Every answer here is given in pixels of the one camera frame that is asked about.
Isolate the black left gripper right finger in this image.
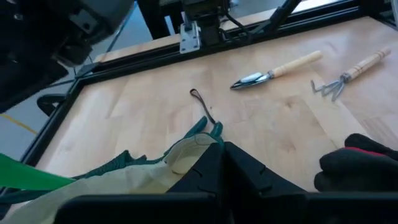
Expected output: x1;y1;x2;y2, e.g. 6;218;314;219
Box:
223;141;398;224

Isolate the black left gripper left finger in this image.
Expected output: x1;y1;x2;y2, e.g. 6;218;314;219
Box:
53;142;224;224

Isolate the cream gardening bag green trim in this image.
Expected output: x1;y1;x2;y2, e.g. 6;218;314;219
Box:
0;88;225;224

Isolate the red and black gardening glove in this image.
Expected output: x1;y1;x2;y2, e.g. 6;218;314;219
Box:
313;133;398;193

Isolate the green spray bottle white nozzle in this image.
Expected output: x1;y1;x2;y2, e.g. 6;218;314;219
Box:
0;152;76;191

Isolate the trowel with wooden handle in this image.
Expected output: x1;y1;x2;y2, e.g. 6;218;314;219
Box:
229;50;323;91

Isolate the hand rake with wooden handle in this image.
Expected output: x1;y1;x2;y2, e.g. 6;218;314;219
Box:
310;47;392;103

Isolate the black aluminium table frame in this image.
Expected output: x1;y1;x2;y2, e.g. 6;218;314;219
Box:
21;0;398;166

